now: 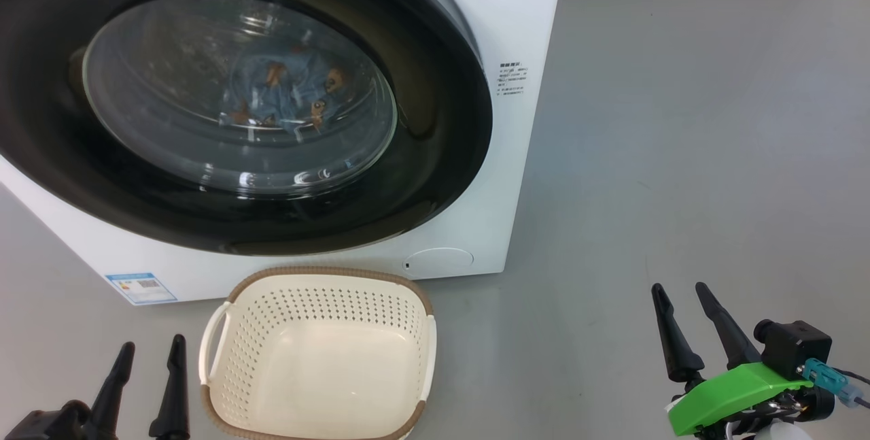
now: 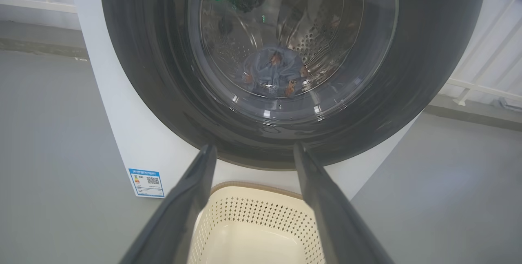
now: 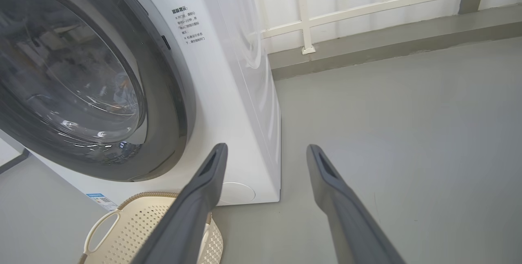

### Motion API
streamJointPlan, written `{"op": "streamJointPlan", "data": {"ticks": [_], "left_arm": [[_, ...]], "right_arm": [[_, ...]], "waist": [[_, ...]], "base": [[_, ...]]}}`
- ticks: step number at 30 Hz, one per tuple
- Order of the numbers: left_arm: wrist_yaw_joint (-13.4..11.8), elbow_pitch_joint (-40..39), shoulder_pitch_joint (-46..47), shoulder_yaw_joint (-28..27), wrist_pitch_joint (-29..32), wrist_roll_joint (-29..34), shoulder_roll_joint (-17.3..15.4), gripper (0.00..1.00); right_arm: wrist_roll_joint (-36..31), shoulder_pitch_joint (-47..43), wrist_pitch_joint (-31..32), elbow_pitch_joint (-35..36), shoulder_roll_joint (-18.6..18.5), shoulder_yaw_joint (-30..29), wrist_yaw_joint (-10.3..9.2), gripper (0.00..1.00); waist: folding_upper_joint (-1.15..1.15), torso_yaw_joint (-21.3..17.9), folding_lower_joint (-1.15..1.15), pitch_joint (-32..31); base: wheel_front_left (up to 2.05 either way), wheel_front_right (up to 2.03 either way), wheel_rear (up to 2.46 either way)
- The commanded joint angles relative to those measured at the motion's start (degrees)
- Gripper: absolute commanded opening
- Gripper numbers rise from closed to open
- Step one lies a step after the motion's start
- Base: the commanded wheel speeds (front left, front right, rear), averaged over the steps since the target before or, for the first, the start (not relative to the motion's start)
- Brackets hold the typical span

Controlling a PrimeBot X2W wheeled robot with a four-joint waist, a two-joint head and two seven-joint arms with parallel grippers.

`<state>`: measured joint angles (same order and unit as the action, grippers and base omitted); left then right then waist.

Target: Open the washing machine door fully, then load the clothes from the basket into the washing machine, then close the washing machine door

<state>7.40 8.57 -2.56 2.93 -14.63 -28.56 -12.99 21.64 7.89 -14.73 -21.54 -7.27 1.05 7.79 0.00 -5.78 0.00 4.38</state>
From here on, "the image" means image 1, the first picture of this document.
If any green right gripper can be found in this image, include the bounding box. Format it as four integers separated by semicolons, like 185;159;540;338
650;282;837;440

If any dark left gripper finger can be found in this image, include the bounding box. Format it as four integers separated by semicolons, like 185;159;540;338
87;341;136;440
148;334;191;440

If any black round glass washer door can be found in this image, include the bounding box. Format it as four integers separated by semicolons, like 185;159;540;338
0;0;494;257

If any blue garment with bear print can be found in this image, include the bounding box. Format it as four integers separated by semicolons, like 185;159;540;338
219;46;351;135

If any cream laundry basket brown rim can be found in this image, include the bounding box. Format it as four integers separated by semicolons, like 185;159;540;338
198;266;437;440

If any white front-loading washing machine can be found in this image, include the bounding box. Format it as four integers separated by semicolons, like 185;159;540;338
0;0;568;306

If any blue energy label sticker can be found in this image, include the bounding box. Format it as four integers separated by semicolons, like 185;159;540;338
105;272;178;305

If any round white filter cover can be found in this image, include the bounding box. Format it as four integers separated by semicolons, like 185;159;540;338
403;248;474;279

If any small printed text label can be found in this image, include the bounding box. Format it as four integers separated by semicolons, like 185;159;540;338
498;63;527;97

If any teal right camera connector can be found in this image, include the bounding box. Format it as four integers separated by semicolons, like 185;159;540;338
797;358;856;407

